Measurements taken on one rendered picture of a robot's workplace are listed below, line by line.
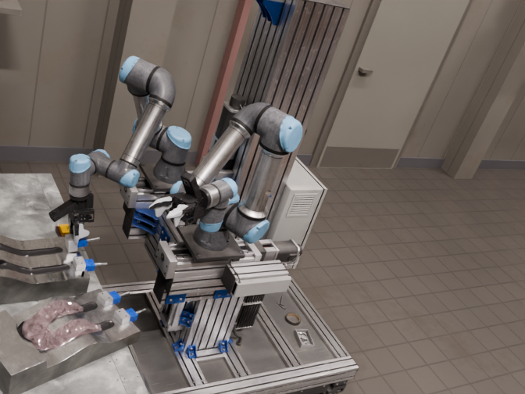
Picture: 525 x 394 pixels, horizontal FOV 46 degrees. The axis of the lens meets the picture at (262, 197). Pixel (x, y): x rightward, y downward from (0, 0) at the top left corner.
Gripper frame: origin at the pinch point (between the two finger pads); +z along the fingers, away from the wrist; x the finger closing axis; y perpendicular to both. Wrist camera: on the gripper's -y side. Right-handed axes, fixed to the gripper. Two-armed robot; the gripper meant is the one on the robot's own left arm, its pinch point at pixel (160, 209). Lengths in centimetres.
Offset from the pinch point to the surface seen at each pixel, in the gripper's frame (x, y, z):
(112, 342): 14, 58, 1
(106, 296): 30, 54, -12
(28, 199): 105, 52, -33
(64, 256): 56, 49, -13
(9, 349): 26, 51, 32
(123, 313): 20, 55, -10
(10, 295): 54, 55, 13
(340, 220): 69, 138, -313
